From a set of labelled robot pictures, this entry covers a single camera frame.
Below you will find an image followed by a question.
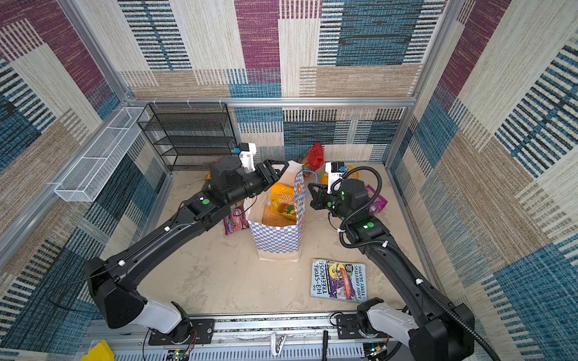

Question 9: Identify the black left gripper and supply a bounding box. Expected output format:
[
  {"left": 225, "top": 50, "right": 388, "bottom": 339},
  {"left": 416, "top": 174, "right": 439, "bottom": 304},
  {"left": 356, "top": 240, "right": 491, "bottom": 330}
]
[{"left": 224, "top": 160, "right": 287, "bottom": 211}]

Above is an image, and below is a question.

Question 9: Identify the yellow gummy bag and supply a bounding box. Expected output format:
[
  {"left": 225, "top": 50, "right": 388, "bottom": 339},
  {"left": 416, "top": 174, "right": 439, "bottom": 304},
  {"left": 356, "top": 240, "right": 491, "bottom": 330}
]
[{"left": 270, "top": 183, "right": 297, "bottom": 221}]

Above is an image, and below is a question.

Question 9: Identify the blue checkered paper bag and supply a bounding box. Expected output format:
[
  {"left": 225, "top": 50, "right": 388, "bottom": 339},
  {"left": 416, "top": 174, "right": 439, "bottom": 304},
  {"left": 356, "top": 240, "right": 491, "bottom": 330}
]
[{"left": 245, "top": 161, "right": 308, "bottom": 262}]

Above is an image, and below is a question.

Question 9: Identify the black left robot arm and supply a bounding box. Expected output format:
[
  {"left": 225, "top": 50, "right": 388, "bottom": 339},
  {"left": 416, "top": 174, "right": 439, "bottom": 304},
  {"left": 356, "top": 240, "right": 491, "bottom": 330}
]
[{"left": 84, "top": 156, "right": 289, "bottom": 334}]

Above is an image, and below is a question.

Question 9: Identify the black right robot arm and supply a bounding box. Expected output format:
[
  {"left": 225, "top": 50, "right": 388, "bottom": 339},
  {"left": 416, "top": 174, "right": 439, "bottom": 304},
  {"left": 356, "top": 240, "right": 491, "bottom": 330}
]
[{"left": 308, "top": 179, "right": 475, "bottom": 360}]

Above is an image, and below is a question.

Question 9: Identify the red candy bag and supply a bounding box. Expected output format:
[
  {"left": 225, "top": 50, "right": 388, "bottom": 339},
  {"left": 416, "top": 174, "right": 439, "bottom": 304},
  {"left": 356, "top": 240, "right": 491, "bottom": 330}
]
[{"left": 305, "top": 143, "right": 325, "bottom": 171}]

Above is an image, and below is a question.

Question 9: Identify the purple Fox's candy bag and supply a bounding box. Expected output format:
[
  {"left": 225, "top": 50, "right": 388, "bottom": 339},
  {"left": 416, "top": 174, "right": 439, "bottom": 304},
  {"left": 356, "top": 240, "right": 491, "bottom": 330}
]
[{"left": 224, "top": 206, "right": 249, "bottom": 236}]

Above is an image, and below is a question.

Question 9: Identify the purple snack bag right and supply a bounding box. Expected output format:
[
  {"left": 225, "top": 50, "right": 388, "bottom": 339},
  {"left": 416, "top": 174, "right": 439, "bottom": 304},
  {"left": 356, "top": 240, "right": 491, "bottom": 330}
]
[{"left": 365, "top": 185, "right": 388, "bottom": 214}]

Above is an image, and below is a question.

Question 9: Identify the treehouse children's book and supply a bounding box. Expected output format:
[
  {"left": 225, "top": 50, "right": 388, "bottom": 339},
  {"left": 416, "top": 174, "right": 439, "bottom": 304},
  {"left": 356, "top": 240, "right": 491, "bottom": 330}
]
[{"left": 310, "top": 259, "right": 368, "bottom": 303}]

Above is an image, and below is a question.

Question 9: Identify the yellow object bottom edge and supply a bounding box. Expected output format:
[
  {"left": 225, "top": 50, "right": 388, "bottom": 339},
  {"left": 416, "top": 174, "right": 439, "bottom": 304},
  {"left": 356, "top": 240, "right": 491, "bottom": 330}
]
[{"left": 81, "top": 340, "right": 114, "bottom": 361}]

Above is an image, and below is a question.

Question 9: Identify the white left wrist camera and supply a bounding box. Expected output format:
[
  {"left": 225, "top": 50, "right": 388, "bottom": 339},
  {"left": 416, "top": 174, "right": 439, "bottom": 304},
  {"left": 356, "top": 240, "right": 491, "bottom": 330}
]
[{"left": 233, "top": 143, "right": 257, "bottom": 172}]

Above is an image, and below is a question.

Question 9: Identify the black wire shelf rack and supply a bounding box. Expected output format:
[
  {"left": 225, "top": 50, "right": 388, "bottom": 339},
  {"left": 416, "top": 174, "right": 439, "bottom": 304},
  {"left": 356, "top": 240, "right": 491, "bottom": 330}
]
[{"left": 137, "top": 102, "right": 238, "bottom": 171}]

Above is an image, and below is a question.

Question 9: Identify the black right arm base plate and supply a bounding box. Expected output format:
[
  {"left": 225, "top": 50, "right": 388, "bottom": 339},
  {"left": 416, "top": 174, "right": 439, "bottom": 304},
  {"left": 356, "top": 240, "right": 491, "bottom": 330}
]
[{"left": 333, "top": 313, "right": 376, "bottom": 340}]

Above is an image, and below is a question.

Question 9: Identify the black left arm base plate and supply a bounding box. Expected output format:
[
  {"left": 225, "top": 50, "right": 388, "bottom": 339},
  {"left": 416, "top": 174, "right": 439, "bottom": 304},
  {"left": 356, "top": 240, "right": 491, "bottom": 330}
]
[{"left": 148, "top": 318, "right": 215, "bottom": 346}]

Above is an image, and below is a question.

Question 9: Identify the white mesh wall basket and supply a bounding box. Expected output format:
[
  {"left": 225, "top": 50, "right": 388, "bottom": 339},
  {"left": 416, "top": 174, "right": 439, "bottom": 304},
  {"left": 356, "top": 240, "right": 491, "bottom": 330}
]
[{"left": 54, "top": 107, "right": 143, "bottom": 202}]

